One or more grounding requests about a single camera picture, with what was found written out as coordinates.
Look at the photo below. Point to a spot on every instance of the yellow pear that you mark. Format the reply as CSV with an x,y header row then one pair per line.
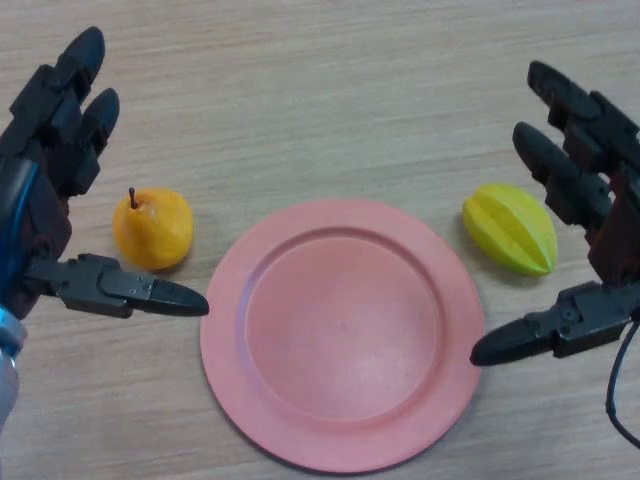
x,y
155,230

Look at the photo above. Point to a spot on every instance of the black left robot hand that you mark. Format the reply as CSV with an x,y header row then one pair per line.
x,y
35,210

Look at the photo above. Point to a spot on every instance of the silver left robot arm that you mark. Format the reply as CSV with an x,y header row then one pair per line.
x,y
7,350

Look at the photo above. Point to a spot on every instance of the pink round plate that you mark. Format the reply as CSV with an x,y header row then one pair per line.
x,y
340,340

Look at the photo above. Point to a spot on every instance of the yellow-green starfruit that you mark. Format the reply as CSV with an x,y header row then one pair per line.
x,y
510,230

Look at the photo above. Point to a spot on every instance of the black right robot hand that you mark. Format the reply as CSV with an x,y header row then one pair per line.
x,y
615,240

